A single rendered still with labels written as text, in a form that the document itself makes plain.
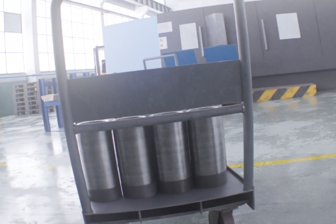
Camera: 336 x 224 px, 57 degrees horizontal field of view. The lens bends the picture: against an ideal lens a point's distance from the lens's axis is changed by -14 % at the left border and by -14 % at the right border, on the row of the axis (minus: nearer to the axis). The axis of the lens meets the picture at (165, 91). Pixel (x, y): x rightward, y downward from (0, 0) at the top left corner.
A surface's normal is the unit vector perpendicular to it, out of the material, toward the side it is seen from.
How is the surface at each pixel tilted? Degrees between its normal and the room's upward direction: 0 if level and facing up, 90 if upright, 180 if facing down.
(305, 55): 90
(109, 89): 98
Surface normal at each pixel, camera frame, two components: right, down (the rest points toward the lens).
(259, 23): -0.32, 0.01
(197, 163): -0.68, 0.11
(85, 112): 0.13, 0.17
